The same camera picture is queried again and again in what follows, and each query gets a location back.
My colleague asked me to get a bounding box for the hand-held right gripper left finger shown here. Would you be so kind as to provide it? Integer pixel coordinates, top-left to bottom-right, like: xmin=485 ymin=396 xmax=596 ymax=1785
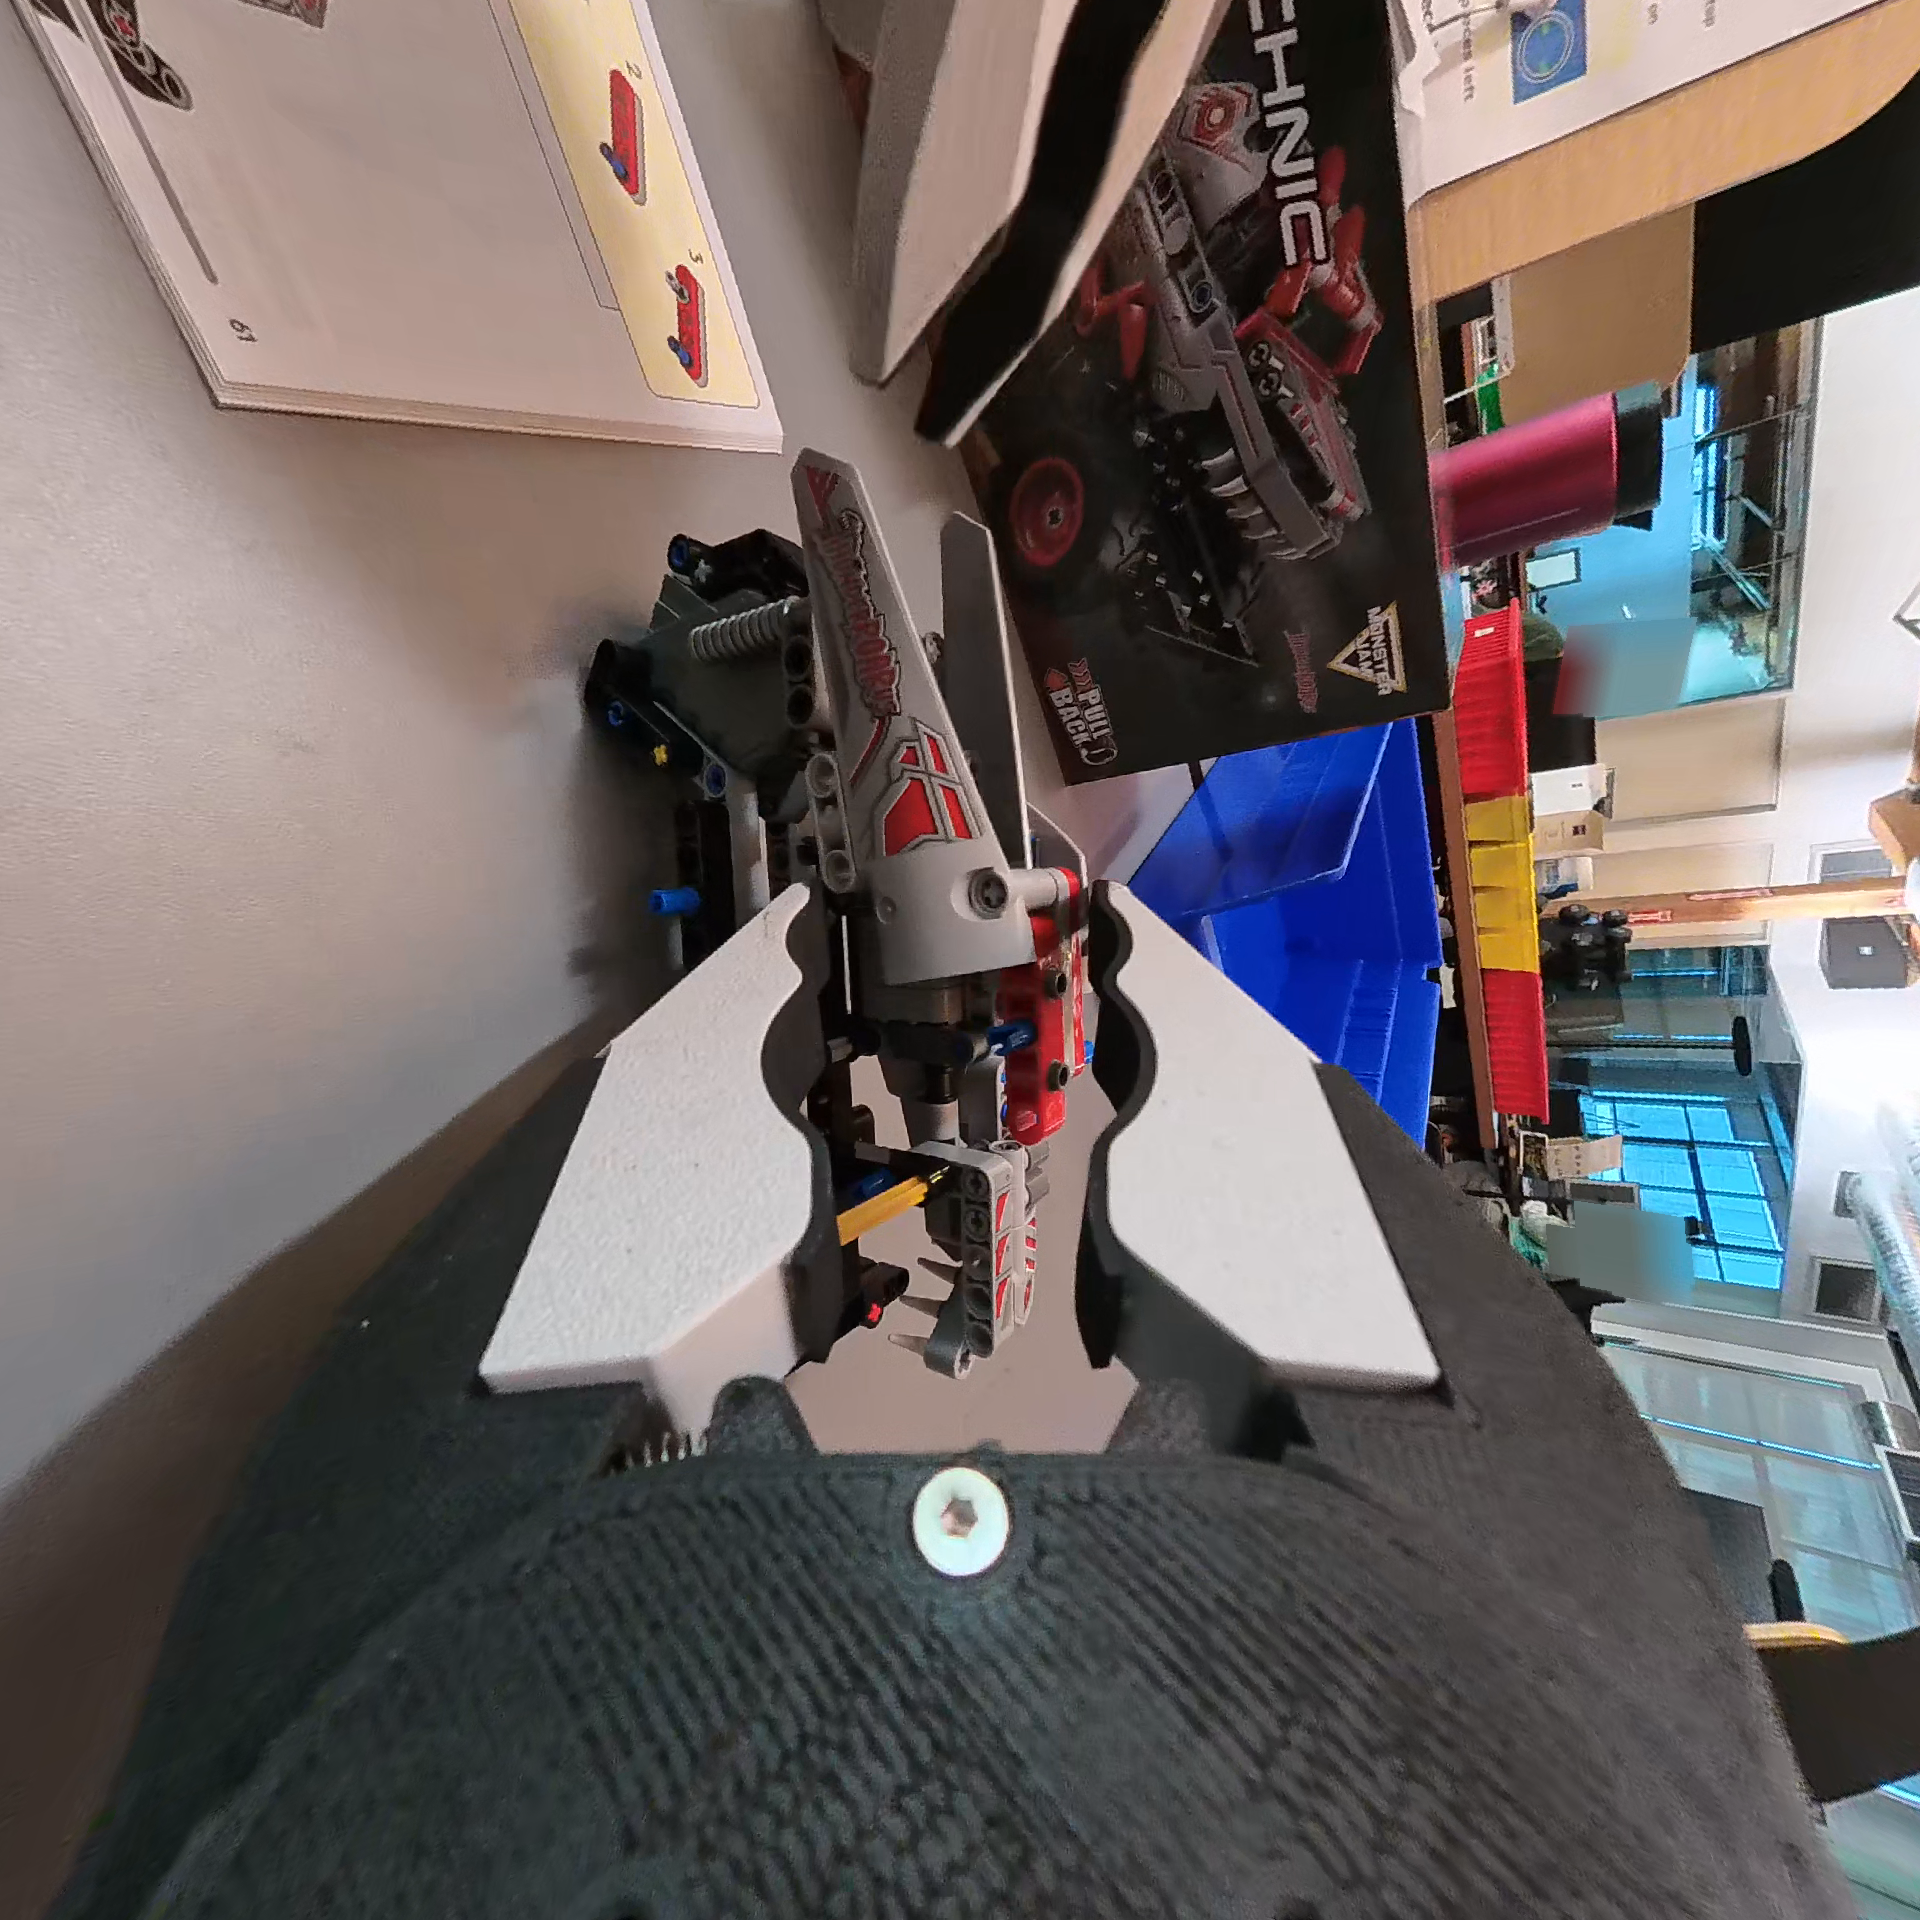
xmin=476 ymin=882 xmax=849 ymax=1408

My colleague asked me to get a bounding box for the yellow plastic bin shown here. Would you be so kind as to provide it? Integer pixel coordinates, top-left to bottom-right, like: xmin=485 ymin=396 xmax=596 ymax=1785
xmin=1461 ymin=795 xmax=1543 ymax=977

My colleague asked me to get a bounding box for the grey desk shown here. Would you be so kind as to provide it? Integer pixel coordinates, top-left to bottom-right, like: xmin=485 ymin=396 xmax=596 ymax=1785
xmin=0 ymin=0 xmax=1448 ymax=1501

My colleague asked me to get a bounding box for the maroon water bottle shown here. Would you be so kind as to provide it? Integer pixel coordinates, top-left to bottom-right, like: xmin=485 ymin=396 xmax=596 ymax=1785
xmin=1428 ymin=382 xmax=1666 ymax=575

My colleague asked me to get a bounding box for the grey red toy body panel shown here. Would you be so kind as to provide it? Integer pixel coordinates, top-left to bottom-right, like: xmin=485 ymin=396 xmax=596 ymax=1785
xmin=791 ymin=447 xmax=1055 ymax=991

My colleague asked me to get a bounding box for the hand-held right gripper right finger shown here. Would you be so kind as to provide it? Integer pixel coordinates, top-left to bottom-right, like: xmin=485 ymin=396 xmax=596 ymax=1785
xmin=1073 ymin=877 xmax=1444 ymax=1399

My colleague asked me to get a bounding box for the blue plastic bin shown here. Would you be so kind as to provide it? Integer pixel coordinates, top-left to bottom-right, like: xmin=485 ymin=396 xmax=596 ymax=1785
xmin=1124 ymin=720 xmax=1444 ymax=1153

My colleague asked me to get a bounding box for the red plastic bin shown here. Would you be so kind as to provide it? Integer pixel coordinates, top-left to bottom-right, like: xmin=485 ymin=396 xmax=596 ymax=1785
xmin=1446 ymin=600 xmax=1554 ymax=1124

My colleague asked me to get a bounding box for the white printed instruction sheet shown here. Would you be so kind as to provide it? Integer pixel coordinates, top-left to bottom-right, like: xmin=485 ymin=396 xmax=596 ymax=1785
xmin=1386 ymin=0 xmax=1920 ymax=203

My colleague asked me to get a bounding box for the toy truck chassis model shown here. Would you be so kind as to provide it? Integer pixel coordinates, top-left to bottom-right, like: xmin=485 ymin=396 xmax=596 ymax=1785
xmin=584 ymin=509 xmax=1099 ymax=1381

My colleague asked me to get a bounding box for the building instruction booklet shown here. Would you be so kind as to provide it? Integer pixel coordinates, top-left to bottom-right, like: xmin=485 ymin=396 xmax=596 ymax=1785
xmin=0 ymin=0 xmax=784 ymax=454

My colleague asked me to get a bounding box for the black toy set box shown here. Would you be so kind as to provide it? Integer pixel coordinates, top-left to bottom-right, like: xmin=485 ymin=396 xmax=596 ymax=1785
xmin=958 ymin=0 xmax=1457 ymax=789

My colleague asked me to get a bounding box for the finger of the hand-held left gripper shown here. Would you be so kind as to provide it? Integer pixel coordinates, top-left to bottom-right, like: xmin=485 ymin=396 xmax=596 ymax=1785
xmin=851 ymin=0 xmax=1268 ymax=447

